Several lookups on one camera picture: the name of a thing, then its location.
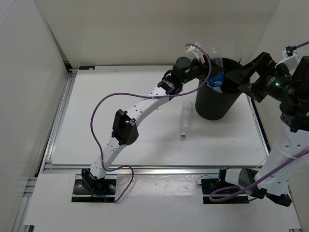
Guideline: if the blue sticker label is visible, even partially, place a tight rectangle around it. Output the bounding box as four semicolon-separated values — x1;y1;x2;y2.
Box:
78;66;95;71

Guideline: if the black plastic waste bin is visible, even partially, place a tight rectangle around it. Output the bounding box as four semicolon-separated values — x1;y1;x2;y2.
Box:
195;58;251;120

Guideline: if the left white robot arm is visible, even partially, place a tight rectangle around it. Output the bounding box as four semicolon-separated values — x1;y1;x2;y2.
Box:
82;56;224;194

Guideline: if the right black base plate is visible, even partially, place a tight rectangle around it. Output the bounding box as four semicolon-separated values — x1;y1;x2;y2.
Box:
200;178;249;204

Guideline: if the clear plastic bottle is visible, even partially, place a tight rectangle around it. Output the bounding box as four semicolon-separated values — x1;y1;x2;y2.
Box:
179;101;194;141

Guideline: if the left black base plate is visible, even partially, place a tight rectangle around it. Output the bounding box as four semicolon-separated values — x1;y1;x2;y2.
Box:
71;179;116;203

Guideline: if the blue label plastic bottle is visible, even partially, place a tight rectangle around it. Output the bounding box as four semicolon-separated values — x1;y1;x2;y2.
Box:
208;47;224;93

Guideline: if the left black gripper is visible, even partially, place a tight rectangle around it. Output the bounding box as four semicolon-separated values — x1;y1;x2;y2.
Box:
181;54;225;85

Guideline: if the aluminium frame rail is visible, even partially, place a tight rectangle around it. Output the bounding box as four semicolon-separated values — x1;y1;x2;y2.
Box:
41;163;223;174

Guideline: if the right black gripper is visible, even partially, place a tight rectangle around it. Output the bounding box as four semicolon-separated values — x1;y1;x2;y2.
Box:
225;52;298;103

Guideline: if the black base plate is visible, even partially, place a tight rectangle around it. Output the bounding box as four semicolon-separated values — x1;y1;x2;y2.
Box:
71;179;116;203
200;178;249;204

